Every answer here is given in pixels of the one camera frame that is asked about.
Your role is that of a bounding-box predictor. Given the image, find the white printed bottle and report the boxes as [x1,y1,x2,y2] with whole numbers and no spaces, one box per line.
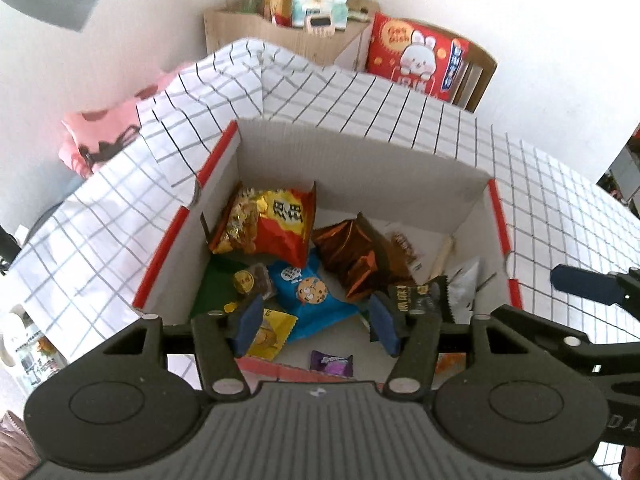
[0,305,68,401]

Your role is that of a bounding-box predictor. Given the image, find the white plastic snack packet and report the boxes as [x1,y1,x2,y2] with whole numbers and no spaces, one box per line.
[385,222,453,281]

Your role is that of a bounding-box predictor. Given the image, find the white kitchen timer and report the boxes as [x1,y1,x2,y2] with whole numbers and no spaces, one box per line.
[304,14,337,38]

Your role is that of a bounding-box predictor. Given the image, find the red rabbit cushion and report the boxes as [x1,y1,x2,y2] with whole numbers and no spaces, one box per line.
[365,11,471,103]

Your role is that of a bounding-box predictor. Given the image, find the white candy stick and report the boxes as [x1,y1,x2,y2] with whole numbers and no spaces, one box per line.
[427,236,457,281]

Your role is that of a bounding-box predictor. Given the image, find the silver white snack packet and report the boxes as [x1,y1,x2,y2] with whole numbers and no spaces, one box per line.
[446,256,482,323]

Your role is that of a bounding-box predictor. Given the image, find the pink printed cloth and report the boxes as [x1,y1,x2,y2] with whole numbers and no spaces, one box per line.
[57,62,193,181]

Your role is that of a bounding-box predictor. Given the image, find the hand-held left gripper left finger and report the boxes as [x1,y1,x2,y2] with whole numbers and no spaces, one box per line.
[97,292,266,403]

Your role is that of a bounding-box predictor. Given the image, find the brown orange foil packet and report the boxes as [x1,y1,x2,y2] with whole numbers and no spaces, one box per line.
[312,212,416,303]

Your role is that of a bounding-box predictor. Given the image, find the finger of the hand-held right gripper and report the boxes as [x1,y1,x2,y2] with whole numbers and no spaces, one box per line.
[550,264,640,318]
[492,304,640,376]

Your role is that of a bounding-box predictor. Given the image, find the white checkered tablecloth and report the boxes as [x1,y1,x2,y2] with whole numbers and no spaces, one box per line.
[0,37,640,471]

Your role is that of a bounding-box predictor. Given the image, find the black snack packet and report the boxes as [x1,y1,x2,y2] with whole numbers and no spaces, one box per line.
[387,276,456,323]

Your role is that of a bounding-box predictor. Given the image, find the wooden side cabinet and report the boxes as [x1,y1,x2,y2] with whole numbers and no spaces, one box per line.
[202,0,381,73]

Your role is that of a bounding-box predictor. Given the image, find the orange gold snack bag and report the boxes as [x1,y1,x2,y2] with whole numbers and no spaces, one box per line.
[207,180,318,268]

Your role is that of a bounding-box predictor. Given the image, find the green white tissue pack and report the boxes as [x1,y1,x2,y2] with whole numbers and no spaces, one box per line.
[291,0,348,28]

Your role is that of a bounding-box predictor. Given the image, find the blue cookie packet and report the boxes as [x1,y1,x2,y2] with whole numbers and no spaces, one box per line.
[267,252,361,343]

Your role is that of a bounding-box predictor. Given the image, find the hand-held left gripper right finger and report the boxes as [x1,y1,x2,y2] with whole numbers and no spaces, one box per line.
[369,294,536,403]

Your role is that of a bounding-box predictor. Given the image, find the dusty pink cloth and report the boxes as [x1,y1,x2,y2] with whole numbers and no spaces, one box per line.
[0,410,40,480]

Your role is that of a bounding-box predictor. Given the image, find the white cardboard box red edges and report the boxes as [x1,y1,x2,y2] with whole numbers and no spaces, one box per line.
[132,119,523,381]

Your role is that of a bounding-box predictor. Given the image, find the green snack packet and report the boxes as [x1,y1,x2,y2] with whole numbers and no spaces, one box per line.
[189,260,241,318]

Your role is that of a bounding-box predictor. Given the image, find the dark candy with yellow label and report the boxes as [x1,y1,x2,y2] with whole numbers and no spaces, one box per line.
[233,262,277,301]

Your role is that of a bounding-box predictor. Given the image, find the purple candy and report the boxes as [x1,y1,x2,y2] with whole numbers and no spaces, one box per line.
[309,350,354,377]

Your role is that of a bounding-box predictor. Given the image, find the wooden chair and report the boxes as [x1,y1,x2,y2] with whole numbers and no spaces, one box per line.
[450,40,498,113]

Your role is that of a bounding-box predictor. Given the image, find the small yellow snack packet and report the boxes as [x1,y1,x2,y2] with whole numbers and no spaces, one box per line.
[245,307,299,361]

